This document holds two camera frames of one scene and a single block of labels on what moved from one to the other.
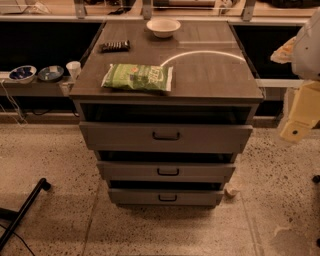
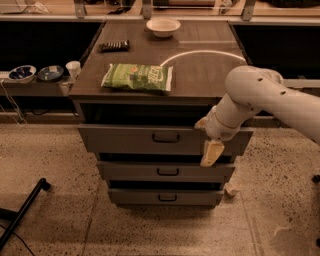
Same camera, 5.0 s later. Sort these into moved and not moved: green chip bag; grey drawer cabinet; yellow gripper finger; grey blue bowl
Moved: yellow gripper finger
Not moved: grey blue bowl; green chip bag; grey drawer cabinet
